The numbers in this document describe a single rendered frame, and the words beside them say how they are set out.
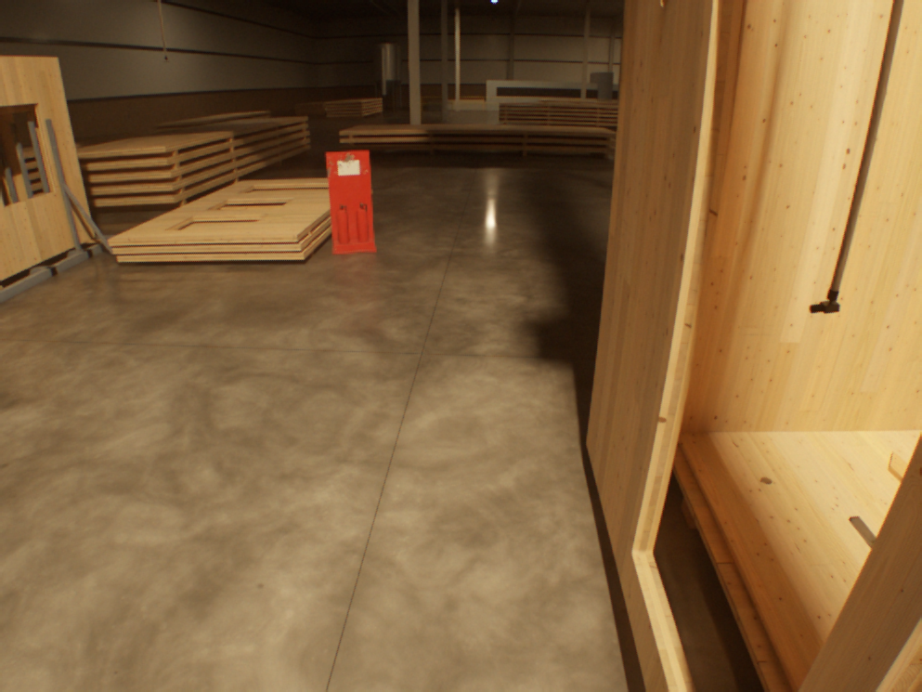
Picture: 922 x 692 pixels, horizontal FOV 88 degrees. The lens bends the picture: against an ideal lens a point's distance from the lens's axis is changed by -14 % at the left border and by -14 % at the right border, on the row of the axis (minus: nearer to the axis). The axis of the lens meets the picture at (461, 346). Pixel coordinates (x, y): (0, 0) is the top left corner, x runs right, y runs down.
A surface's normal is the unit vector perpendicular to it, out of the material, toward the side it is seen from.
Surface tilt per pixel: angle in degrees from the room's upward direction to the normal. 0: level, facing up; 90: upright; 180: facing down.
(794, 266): 90
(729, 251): 90
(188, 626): 0
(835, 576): 0
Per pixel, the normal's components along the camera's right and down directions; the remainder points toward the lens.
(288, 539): 0.00, -0.90
